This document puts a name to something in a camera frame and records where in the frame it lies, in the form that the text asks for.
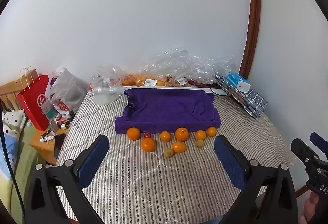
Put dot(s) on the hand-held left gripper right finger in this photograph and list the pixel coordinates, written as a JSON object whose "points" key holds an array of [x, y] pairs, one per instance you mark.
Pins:
{"points": [[230, 162]]}

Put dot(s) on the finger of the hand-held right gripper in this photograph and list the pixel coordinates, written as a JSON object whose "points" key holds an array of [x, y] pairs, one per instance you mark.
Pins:
{"points": [[301, 149], [319, 140]]}

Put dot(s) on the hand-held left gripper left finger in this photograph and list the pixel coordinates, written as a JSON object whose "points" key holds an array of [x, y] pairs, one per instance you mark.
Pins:
{"points": [[93, 160]]}

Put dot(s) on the small yellow-green fruit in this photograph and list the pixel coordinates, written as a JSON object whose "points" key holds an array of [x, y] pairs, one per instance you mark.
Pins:
{"points": [[200, 143], [169, 152]]}

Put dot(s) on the small orange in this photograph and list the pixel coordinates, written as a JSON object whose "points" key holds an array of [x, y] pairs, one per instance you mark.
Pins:
{"points": [[211, 131], [201, 134]]}

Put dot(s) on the large orange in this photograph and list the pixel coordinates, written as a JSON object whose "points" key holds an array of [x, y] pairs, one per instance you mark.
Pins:
{"points": [[182, 134], [148, 144], [133, 133]]}

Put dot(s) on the medium orange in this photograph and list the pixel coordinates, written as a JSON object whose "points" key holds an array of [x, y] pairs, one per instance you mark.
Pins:
{"points": [[165, 136], [178, 147]]}

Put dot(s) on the small red fruit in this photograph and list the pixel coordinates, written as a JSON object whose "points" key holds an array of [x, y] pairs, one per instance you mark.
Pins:
{"points": [[147, 135]]}

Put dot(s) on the clear bag of red fruits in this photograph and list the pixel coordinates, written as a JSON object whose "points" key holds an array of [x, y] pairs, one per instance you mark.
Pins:
{"points": [[196, 83]]}

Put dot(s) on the clear bag of tan fruits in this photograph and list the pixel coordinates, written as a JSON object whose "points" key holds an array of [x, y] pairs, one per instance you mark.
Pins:
{"points": [[176, 82]]}

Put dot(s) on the person's right hand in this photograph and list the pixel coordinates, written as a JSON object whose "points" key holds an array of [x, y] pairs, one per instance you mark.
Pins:
{"points": [[310, 207]]}

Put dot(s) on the black phone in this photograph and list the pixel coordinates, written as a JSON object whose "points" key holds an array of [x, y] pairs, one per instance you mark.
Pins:
{"points": [[59, 144]]}

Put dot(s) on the cluster of small bottles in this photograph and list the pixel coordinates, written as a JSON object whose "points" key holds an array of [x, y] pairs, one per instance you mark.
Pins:
{"points": [[62, 122]]}

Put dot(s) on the white tube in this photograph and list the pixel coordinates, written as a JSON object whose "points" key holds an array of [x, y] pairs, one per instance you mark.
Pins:
{"points": [[46, 138]]}

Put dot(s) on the wooden nightstand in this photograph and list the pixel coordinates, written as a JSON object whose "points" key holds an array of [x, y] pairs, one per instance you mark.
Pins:
{"points": [[42, 149]]}

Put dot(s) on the blue checked folded cloth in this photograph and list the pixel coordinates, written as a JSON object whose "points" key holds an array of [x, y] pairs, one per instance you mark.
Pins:
{"points": [[252, 104]]}

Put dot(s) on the clear plastic bag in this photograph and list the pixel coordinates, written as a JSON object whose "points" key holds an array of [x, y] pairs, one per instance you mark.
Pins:
{"points": [[105, 97]]}

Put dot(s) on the white plastic bag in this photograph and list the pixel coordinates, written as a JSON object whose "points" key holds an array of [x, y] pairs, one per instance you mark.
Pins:
{"points": [[69, 88]]}

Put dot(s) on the red paper bag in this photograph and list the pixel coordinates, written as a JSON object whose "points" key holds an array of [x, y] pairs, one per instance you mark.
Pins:
{"points": [[33, 107]]}

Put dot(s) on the blue white tissue pack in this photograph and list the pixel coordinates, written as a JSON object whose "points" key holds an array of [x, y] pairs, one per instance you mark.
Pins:
{"points": [[238, 81]]}

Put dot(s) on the purple towel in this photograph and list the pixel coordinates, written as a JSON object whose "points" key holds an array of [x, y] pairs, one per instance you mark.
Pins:
{"points": [[166, 108]]}

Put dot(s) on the clear bag of oranges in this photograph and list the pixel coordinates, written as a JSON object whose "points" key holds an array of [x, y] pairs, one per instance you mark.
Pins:
{"points": [[133, 80]]}

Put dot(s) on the white floral cloth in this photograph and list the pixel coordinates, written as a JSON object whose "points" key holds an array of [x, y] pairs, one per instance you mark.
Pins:
{"points": [[12, 119]]}

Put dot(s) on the wooden headboard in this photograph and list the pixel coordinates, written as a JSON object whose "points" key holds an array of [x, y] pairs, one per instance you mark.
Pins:
{"points": [[10, 90]]}

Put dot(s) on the clear bags of fruit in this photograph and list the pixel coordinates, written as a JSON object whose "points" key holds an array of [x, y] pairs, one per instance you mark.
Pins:
{"points": [[184, 62]]}

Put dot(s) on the brown wooden door frame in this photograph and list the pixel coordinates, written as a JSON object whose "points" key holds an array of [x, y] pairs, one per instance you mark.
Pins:
{"points": [[253, 21]]}

